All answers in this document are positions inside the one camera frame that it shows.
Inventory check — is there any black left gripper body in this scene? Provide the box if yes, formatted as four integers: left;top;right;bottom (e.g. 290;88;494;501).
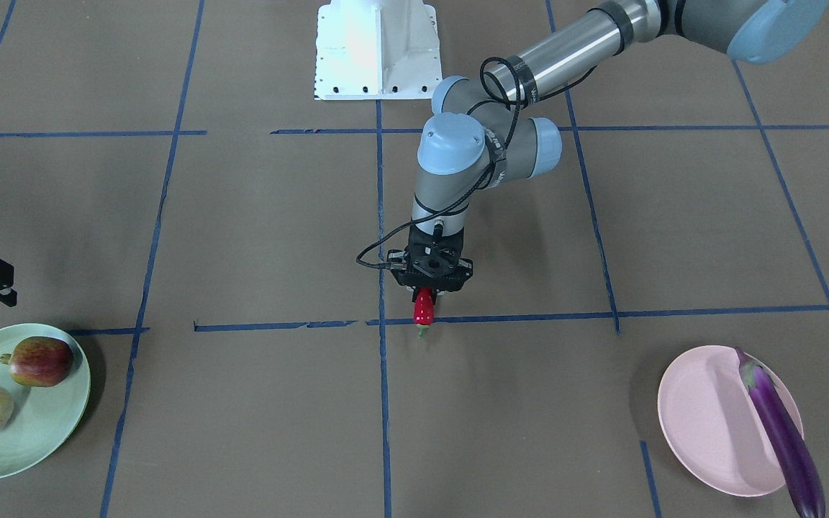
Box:
387;227;474;292

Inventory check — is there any red chili pepper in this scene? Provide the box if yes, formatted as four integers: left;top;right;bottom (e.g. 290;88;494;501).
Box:
412;286;435;338

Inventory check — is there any red yellow pomegranate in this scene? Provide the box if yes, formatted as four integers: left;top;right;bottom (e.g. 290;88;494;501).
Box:
0;337;73;388

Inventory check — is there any purple eggplant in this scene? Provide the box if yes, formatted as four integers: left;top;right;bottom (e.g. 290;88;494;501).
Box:
734;347;826;517

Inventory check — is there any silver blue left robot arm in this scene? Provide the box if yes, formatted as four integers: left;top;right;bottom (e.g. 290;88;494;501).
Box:
372;1;827;293

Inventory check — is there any light green round plate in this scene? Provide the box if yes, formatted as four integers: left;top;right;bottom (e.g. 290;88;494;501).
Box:
0;322;91;478

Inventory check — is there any pink round plate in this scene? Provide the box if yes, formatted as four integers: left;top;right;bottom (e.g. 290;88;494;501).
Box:
657;345;786;497

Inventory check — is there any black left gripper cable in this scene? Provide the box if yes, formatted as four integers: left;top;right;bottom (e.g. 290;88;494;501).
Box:
355;56;597;271

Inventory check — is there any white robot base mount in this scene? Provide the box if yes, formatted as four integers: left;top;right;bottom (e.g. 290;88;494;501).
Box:
314;1;442;101

